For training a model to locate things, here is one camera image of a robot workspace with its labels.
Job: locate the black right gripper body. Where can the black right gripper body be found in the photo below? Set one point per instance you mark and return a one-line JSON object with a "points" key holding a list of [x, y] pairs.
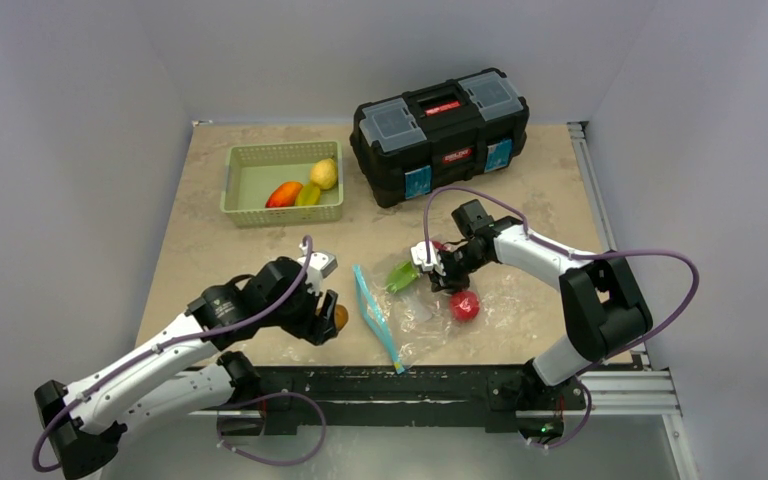
{"points": [[446, 269]]}

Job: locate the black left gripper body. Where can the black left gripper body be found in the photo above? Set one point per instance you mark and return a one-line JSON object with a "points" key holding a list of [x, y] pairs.
{"points": [[300, 318]]}

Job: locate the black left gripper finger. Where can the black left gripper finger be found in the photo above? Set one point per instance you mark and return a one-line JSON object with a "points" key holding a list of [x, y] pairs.
{"points": [[328, 303], [326, 330]]}

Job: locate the brown orange fake fruit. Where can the brown orange fake fruit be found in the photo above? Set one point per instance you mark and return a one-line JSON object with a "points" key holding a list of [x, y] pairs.
{"points": [[341, 316]]}

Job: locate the clear zip top bag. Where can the clear zip top bag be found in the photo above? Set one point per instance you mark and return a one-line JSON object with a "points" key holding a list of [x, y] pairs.
{"points": [[416, 322]]}

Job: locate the yellow fake bell pepper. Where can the yellow fake bell pepper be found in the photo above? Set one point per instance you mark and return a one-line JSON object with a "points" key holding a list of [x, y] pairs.
{"points": [[308, 195]]}

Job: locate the yellow fake pear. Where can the yellow fake pear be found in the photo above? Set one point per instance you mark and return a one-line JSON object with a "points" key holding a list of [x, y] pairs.
{"points": [[324, 174]]}

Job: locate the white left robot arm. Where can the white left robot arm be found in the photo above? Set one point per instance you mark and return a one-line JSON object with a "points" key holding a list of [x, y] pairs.
{"points": [[188, 366]]}

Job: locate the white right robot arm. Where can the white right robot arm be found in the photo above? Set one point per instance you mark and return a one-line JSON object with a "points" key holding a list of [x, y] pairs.
{"points": [[603, 307]]}

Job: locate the red fake tomato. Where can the red fake tomato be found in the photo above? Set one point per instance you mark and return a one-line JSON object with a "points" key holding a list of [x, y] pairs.
{"points": [[464, 306]]}

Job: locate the black plastic toolbox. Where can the black plastic toolbox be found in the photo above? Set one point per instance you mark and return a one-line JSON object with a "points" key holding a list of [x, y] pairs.
{"points": [[411, 144]]}

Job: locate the green perforated plastic basket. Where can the green perforated plastic basket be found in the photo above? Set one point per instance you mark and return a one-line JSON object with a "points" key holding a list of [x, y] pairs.
{"points": [[262, 183]]}

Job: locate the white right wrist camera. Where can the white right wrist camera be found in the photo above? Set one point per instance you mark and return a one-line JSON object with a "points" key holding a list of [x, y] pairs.
{"points": [[425, 257]]}

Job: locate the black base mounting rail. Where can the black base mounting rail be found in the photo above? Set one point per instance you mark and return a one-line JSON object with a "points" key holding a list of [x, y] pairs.
{"points": [[494, 398]]}

